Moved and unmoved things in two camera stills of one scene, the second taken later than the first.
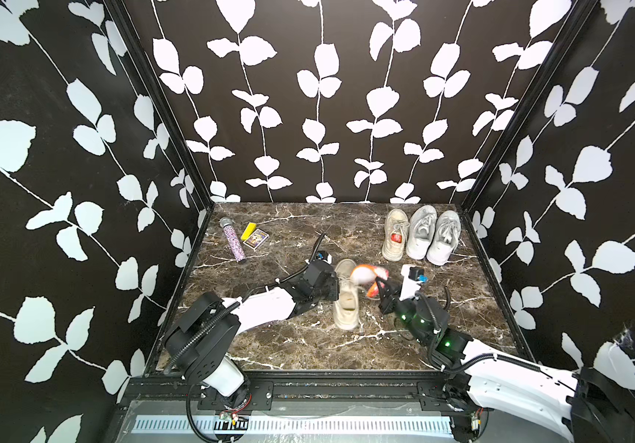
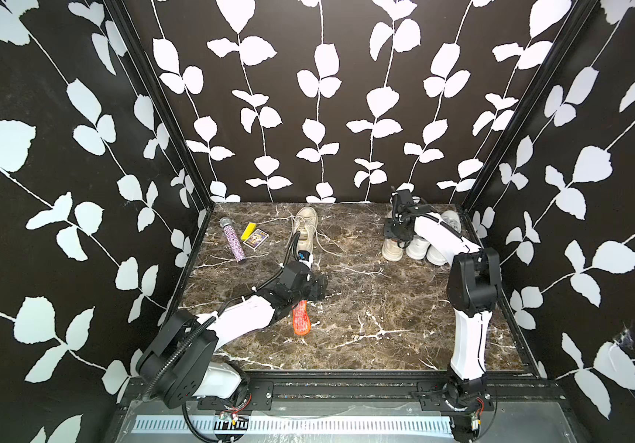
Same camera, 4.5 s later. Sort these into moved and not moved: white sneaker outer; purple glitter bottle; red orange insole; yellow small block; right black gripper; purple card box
Moved: red orange insole; right black gripper
Not moved: purple card box; yellow small block; white sneaker outer; purple glitter bottle
